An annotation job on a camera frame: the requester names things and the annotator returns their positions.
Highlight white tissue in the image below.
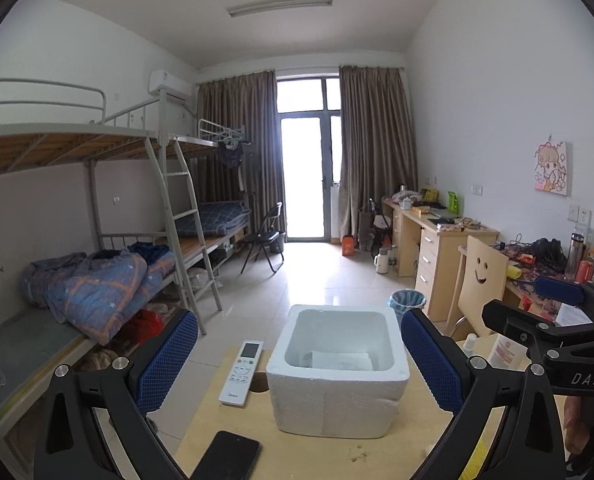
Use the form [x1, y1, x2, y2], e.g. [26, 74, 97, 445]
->
[311, 351, 374, 372]

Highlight person's right hand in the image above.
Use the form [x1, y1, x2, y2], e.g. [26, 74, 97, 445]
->
[564, 396, 594, 456]

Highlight white paper sheet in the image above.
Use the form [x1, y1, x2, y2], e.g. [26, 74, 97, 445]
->
[555, 304, 592, 327]

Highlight white lotion pump bottle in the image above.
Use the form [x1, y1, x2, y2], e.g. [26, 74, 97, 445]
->
[488, 334, 529, 370]

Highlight red plastic bag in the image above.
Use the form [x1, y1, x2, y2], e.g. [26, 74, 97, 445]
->
[118, 309, 164, 344]

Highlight blue orange plaid quilt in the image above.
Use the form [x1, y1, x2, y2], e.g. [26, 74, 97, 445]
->
[19, 242, 175, 346]

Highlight black smartphone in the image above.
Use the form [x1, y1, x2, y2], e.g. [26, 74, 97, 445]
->
[190, 430, 262, 480]

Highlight white remote control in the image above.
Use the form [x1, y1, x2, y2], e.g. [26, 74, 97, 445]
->
[218, 340, 263, 408]

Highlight light wood desk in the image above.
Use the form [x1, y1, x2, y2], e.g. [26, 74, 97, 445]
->
[382, 198, 498, 322]

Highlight grey trash bin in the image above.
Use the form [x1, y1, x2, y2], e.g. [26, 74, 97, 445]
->
[387, 288, 427, 325]

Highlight white thermos jug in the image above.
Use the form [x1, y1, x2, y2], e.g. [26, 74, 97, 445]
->
[374, 247, 390, 274]

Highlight white foam box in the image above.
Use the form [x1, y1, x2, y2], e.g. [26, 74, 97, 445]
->
[265, 306, 410, 439]

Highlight orange box on floor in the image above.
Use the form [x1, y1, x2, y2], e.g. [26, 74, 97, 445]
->
[341, 235, 355, 257]

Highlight right brown curtain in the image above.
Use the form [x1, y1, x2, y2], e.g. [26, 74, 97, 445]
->
[338, 65, 418, 236]

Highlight brown curtain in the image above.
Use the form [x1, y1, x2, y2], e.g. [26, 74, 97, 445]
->
[196, 70, 284, 229]
[338, 65, 418, 236]

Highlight folded blue checked blanket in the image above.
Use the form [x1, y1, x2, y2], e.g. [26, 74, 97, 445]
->
[175, 202, 250, 237]

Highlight grey metal bunk bed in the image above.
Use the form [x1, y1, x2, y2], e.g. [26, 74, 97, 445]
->
[0, 78, 239, 439]

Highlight black folding chair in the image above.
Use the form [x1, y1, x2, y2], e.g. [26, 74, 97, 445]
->
[238, 202, 285, 274]

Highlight dark hanging clothes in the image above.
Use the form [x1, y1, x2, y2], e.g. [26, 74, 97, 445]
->
[218, 142, 245, 169]

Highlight balcony glass door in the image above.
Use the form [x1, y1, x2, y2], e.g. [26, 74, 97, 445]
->
[277, 75, 341, 242]

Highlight white air conditioner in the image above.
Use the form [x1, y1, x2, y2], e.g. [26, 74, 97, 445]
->
[148, 70, 193, 101]

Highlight left brown curtain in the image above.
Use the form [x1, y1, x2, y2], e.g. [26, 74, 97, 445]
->
[196, 70, 284, 229]

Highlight ceiling fluorescent lamp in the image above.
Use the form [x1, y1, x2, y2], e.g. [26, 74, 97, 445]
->
[226, 0, 334, 18]

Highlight pink cartoon wall picture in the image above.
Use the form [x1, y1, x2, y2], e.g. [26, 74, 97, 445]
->
[533, 138, 569, 196]

